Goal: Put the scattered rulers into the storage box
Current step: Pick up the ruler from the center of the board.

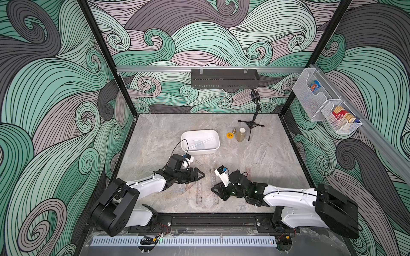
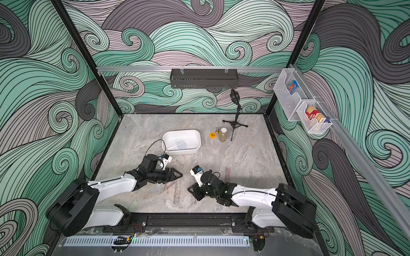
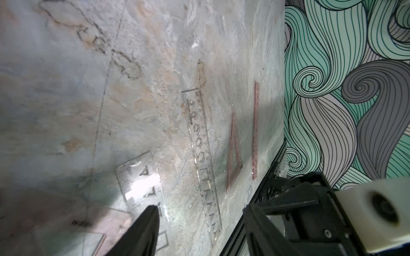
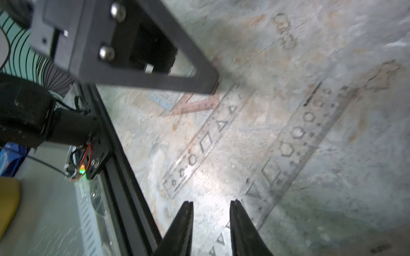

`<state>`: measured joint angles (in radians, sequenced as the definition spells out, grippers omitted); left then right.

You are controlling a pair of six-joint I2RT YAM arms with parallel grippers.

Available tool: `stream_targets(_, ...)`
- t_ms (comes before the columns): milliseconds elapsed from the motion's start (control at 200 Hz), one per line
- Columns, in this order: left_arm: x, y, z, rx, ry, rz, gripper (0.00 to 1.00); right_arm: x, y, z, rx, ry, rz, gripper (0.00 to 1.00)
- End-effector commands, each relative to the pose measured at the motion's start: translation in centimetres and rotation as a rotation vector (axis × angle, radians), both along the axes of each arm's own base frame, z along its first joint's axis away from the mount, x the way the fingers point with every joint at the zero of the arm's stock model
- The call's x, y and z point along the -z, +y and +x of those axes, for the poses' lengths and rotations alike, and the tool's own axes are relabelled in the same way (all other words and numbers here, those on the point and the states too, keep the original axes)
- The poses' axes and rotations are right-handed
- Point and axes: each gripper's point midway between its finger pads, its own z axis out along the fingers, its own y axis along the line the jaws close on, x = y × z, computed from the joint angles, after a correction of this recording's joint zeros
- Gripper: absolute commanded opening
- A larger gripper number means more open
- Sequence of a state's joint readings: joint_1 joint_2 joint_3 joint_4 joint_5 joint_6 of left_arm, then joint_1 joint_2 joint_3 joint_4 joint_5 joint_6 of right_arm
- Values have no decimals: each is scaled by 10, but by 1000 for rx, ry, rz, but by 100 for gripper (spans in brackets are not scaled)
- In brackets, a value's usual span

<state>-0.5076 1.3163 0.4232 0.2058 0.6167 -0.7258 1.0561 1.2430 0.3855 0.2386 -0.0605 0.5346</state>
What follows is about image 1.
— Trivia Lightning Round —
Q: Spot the black corner frame post left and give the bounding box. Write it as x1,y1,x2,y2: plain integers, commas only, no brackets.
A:
78,0,138,119

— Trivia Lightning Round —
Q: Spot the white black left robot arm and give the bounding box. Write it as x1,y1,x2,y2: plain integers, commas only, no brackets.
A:
91,167,206,237

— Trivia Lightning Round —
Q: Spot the clear straight ruler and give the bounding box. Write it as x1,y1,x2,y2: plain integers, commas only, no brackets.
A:
188,137,214,150

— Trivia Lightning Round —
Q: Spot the black corner frame post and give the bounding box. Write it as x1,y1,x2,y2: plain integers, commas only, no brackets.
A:
78,0,138,119
280,0,353,115

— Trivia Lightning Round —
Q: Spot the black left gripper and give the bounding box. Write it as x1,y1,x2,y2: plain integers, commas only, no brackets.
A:
172,168,205,183

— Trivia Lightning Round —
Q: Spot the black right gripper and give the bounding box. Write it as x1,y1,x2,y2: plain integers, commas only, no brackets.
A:
212,177,248,198

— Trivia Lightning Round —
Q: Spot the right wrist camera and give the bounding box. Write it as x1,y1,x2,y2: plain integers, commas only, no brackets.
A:
214,165,230,187

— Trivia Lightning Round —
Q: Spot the clear stencil ruler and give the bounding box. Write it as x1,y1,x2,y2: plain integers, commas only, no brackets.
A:
209,169,220,205

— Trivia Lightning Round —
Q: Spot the aluminium rail wall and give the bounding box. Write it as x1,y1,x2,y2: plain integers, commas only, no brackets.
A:
116,65,304,73
309,64,410,185

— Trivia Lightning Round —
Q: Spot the clear protractor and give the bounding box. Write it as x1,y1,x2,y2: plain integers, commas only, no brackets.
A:
190,140,206,151

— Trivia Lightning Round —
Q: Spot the black corner frame post right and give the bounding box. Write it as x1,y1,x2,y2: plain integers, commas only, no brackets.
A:
280,0,353,115

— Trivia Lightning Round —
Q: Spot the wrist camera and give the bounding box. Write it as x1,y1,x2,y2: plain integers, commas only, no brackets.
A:
167,154,194,171
214,165,230,187

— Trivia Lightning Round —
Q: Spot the white slotted cable duct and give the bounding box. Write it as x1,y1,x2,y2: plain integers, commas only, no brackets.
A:
90,235,277,247

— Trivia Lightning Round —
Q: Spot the aluminium rail right wall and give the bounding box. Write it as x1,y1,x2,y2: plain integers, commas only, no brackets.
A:
309,64,410,185

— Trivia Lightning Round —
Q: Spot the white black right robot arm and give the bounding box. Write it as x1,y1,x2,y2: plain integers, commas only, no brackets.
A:
211,181,360,239

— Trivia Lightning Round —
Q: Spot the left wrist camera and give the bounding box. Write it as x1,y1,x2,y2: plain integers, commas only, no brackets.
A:
167,154,194,171

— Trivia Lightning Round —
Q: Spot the aluminium rail back wall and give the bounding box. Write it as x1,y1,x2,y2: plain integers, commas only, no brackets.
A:
116,65,304,73

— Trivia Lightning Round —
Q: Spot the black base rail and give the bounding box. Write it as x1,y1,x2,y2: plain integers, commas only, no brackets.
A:
88,212,340,234

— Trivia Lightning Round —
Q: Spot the pink triangle ruler left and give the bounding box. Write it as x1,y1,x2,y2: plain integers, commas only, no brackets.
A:
184,184,195,194

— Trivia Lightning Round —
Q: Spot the clear jar with liquid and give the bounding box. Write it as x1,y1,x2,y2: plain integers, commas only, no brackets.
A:
236,128,246,143

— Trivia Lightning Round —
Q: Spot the black tripod stand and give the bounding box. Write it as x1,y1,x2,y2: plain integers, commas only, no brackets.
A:
238,89,264,141

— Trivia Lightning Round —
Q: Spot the white plastic storage box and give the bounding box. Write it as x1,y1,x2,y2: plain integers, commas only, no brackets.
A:
181,130,221,156

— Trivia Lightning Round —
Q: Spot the clear wall bin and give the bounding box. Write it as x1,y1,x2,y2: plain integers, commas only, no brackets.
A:
293,68,332,122
321,100,362,134

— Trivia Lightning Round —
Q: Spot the clear wall bin lower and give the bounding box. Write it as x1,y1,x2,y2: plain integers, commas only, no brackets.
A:
321,100,362,134

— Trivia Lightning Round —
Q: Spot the pink straight ruler left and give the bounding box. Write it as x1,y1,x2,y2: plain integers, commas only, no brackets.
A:
196,181,203,205

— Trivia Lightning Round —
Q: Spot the black wall shelf tray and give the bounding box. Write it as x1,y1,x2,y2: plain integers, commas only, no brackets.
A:
191,69,260,90

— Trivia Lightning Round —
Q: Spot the clear wall bin upper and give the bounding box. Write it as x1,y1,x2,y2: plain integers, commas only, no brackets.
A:
293,68,332,122

